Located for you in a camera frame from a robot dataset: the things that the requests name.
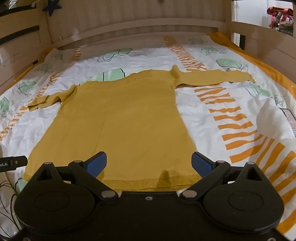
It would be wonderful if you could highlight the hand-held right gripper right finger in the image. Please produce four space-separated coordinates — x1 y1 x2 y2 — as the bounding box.
179 151 265 202

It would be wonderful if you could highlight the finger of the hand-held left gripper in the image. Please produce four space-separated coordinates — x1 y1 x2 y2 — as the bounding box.
0 156 28 172

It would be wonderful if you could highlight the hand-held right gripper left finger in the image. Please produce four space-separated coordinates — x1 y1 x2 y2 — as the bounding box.
34 151 120 203

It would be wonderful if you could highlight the yellow knitted sweater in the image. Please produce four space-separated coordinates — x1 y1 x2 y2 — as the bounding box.
23 65 256 193

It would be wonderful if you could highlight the white sheet label tag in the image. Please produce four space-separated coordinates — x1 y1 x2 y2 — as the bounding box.
279 108 296 137

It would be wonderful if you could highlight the white leaf-print bed sheet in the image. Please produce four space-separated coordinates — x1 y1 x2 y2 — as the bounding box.
0 32 296 241

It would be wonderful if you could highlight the blue star decoration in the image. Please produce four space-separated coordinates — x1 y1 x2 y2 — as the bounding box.
45 0 62 17

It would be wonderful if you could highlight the thin black cable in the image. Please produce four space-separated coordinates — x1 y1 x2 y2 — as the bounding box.
0 181 23 233

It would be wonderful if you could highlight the light wooden bed frame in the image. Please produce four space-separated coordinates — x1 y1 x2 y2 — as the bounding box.
0 0 296 98

